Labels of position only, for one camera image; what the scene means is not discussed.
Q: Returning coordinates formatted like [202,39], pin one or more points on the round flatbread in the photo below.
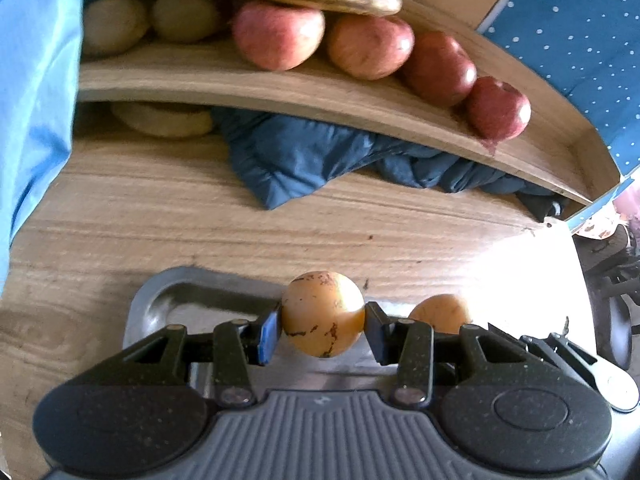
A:
[160,119]

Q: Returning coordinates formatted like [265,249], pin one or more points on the large striped pepino melon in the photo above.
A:
[442,312]

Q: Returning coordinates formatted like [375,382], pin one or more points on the light blue garment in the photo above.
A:
[35,110]

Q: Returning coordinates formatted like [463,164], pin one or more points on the office chair base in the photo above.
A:
[612,320]

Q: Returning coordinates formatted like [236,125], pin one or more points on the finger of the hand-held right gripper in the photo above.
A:
[560,352]

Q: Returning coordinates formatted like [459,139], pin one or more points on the metal tray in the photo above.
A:
[200,300]

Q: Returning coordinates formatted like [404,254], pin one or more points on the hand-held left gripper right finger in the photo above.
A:
[377,332]

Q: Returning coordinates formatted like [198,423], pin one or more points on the small striped pepino melon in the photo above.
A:
[322,310]

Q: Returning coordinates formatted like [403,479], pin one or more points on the red apple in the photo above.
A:
[370,46]
[440,67]
[497,107]
[277,35]

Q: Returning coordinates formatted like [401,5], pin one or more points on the brown kiwi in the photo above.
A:
[112,25]
[186,10]

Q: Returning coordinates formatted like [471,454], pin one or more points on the curved wooden shelf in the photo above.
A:
[200,75]

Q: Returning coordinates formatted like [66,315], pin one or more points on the dark blue jacket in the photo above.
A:
[325,160]

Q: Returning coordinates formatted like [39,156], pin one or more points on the blue white-dotted cloth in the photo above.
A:
[575,45]

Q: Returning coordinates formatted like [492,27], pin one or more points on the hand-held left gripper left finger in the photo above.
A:
[267,337]

